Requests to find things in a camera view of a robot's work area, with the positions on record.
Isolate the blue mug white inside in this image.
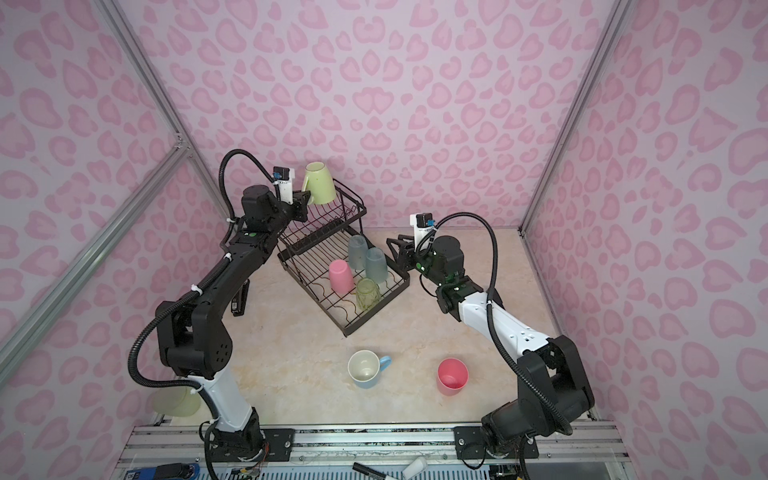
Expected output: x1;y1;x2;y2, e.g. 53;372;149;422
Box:
347;350;392;389

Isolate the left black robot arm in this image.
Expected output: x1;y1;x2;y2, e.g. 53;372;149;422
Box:
127;149;309;462

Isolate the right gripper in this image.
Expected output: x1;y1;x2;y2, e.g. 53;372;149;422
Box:
386;235;450;288

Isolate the light green mug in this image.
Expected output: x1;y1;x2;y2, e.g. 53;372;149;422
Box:
302;161;336;205

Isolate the black wire dish rack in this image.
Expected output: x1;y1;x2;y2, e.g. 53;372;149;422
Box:
278;180;410;337

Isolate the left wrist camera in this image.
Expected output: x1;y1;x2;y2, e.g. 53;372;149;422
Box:
273;166;295;205

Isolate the pink cup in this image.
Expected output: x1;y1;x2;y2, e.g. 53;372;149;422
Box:
436;358;469;396
328;259;355;297

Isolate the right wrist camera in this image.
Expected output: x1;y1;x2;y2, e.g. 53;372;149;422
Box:
409;213;435;245

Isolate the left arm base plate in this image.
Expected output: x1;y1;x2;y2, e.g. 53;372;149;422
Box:
204;428;296;463

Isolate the black marker pen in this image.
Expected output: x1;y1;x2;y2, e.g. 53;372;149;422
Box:
352;462;392;480

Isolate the black stapler left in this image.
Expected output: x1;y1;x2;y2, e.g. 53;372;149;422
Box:
230;280;250;317

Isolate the blue black tool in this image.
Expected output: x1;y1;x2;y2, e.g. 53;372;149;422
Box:
123;463;200;480

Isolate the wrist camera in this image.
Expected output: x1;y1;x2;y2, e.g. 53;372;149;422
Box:
409;213;435;245
273;166;295;205

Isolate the green transparent cup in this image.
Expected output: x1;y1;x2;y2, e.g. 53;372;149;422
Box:
355;278;382;311

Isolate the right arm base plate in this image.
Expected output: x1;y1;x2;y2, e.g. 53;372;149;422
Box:
452;426;540;462

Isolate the white small bottle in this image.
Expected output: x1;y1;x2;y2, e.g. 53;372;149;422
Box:
402;456;428;480

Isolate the teal frosted tumbler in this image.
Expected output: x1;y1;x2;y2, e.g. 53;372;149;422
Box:
365;247;388;284
347;235;369;271

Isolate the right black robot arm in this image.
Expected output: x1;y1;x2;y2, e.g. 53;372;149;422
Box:
387;212;595;458

